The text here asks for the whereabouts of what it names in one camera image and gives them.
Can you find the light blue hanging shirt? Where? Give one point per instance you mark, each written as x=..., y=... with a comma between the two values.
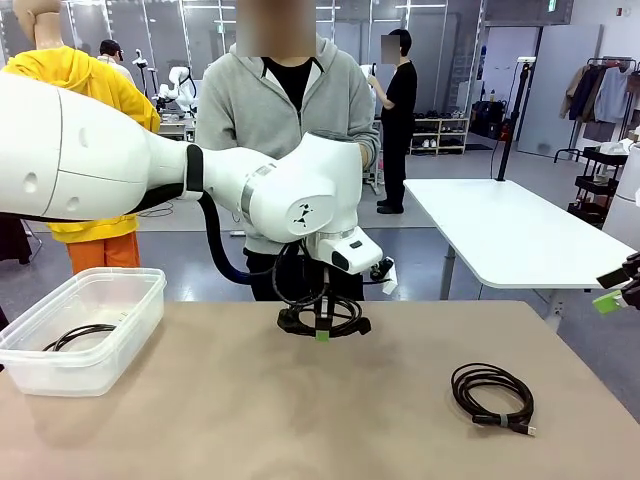
x=612, y=95

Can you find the black pole stand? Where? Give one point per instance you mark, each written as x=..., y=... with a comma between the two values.
x=514, y=116

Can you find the person's left hand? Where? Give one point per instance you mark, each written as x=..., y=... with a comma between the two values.
x=367, y=156

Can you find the white table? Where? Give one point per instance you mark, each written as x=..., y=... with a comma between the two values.
x=500, y=225

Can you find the wooden shoe rack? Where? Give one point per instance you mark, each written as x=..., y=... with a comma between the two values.
x=440, y=132

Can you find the white rounded machine housing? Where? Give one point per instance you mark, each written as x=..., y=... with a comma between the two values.
x=627, y=200

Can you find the beige mannequin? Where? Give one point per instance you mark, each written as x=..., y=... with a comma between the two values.
x=42, y=30

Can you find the clear plastic storage container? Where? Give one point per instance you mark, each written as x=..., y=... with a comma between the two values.
x=125, y=320

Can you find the beige hanging jacket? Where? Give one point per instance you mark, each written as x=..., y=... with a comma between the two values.
x=570, y=95

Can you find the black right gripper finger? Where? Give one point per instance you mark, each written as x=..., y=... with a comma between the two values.
x=612, y=279
x=609, y=303

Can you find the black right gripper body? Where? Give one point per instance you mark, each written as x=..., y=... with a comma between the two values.
x=635, y=280

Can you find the background workbench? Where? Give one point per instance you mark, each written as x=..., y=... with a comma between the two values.
x=175, y=131

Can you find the person with black cap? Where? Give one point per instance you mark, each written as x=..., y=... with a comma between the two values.
x=112, y=50

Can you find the black clothes rack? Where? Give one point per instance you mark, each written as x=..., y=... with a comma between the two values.
x=607, y=60

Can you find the brown cardboard box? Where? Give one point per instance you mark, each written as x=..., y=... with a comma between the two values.
x=600, y=131

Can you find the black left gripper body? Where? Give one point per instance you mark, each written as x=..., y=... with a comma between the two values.
x=322, y=282

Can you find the dark hanging jacket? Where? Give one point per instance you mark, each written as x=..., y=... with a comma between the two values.
x=585, y=95

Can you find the orange shorts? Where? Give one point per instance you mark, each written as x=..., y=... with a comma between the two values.
x=105, y=252

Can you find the person in grey hoodie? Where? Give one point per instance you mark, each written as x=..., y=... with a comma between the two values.
x=240, y=115

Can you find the black utility cart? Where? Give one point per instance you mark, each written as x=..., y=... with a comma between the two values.
x=607, y=160

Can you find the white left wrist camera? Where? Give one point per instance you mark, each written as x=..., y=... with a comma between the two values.
x=390, y=285

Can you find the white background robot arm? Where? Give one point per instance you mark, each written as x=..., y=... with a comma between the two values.
x=177, y=77

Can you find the black backpack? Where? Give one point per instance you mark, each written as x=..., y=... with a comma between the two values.
x=487, y=120

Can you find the person in black clothes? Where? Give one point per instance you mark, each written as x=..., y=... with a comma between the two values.
x=400, y=110

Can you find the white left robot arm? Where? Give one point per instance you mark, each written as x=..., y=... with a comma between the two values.
x=100, y=150

